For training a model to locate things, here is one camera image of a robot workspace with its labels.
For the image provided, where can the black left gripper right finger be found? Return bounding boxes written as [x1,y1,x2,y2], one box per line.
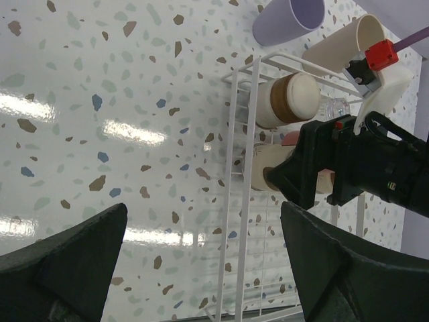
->
[281,202,428,321]

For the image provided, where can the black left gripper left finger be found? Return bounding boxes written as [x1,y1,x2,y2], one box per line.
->
[1,203,127,321]

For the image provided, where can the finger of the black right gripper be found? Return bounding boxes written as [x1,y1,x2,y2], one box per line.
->
[267,115,355,208]

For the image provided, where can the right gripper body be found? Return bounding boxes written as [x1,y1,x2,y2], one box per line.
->
[328,112,428,213]

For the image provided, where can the beige plastic cup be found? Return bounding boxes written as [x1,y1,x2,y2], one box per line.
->
[302,14,385,73]

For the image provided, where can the purple plastic cup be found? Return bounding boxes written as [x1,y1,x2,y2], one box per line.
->
[252,0,325,46]

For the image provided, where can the red plastic cup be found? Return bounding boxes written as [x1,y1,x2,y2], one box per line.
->
[282,131,300,146]

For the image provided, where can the clear glass cup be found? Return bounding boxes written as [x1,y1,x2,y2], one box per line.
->
[316,96,351,121]

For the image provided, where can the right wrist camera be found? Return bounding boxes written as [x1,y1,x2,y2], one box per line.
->
[343,39,414,135]

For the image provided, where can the white wire dish rack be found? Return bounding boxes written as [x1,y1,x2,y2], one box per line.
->
[202,53,361,321]

